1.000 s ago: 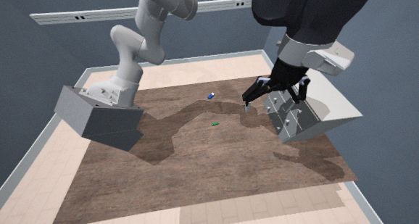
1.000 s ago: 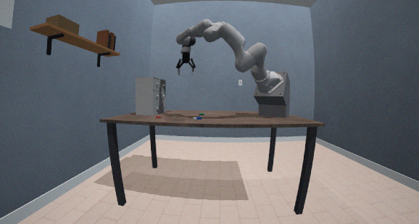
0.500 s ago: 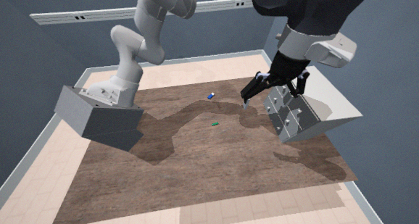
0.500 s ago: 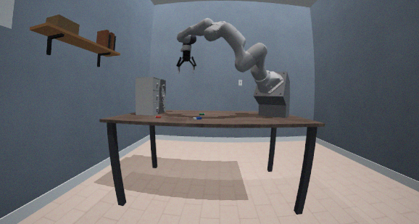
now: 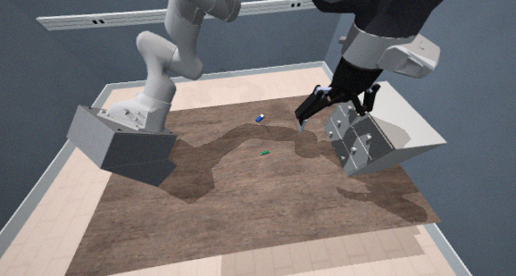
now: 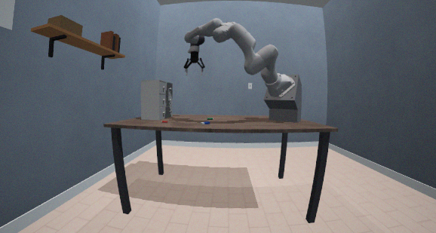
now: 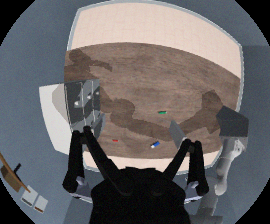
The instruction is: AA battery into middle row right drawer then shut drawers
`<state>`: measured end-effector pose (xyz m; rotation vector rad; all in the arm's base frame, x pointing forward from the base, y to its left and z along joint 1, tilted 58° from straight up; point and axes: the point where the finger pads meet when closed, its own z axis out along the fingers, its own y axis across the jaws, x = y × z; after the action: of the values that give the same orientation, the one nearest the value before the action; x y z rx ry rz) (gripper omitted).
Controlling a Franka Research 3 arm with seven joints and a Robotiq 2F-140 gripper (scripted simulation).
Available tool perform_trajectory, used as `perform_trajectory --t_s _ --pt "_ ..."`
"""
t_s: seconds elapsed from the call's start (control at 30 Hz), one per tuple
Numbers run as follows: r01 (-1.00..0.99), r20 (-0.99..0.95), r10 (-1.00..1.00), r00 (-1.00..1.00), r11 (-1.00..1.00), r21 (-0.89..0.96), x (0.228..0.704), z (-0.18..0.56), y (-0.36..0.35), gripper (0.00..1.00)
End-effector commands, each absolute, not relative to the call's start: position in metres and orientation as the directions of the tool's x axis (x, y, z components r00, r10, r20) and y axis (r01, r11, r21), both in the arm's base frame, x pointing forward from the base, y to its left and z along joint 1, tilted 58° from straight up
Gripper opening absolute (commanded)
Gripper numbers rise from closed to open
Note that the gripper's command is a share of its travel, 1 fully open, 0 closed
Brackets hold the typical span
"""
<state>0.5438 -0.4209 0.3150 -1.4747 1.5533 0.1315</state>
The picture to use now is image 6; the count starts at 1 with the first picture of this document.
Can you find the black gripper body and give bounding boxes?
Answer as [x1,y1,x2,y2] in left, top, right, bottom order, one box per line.
[190,51,198,63]

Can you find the grey chest of drawers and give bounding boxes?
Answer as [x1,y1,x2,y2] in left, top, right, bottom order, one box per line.
[141,80,173,120]

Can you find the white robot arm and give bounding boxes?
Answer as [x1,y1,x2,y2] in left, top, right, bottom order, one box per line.
[184,18,295,97]

